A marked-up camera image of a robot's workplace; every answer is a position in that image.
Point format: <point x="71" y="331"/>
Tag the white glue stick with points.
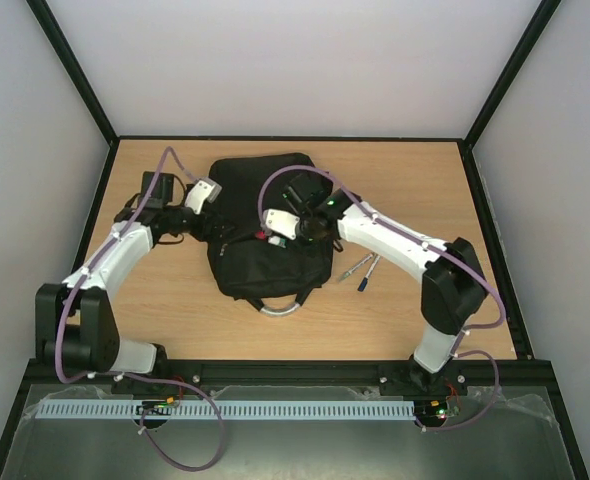
<point x="277" y="241"/>

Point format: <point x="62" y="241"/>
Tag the blue marker pen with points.
<point x="365" y="280"/>

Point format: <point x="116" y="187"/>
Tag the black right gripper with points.
<point x="299" y="228"/>

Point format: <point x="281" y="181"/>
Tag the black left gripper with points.
<point x="213" y="226"/>

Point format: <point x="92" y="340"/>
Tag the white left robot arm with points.
<point x="75" y="324"/>

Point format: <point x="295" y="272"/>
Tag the black aluminium frame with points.
<point x="524" y="371"/>

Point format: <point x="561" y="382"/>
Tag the green marker pen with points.
<point x="350" y="271"/>

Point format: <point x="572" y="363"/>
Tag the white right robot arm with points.
<point x="452" y="283"/>

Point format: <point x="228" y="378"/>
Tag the black backpack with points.
<point x="271" y="272"/>

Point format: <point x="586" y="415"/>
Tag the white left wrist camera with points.
<point x="205" y="190"/>

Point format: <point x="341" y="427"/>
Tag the grey slotted cable duct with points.
<point x="232" y="410"/>

